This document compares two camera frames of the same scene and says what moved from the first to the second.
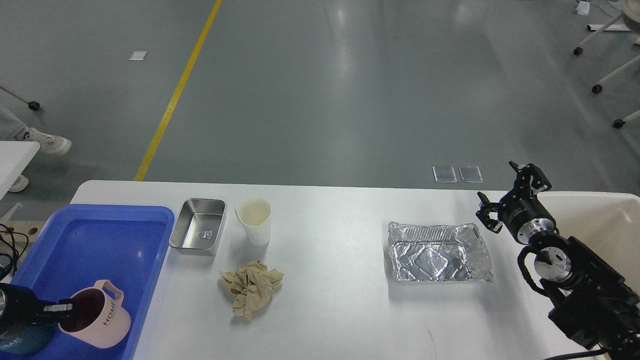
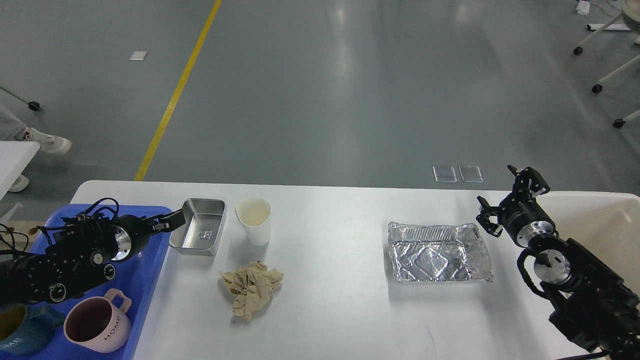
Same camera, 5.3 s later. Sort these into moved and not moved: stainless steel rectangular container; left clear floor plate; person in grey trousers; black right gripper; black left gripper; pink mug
Moved: pink mug; black left gripper
Not moved: black right gripper; person in grey trousers; left clear floor plate; stainless steel rectangular container
